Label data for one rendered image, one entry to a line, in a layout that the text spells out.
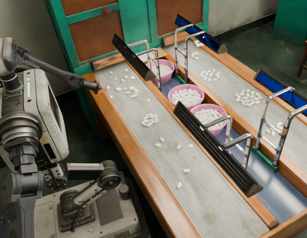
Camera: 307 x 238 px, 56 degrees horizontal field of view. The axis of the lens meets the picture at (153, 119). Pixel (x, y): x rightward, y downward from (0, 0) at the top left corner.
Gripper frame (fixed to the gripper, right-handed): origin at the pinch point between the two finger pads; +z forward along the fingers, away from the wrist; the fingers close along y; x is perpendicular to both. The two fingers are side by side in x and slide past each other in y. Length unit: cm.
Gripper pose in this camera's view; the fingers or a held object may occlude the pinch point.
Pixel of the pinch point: (105, 90)
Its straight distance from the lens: 216.5
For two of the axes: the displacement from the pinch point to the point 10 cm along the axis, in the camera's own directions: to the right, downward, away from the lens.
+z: 7.4, 1.9, 6.4
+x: -5.1, 7.9, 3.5
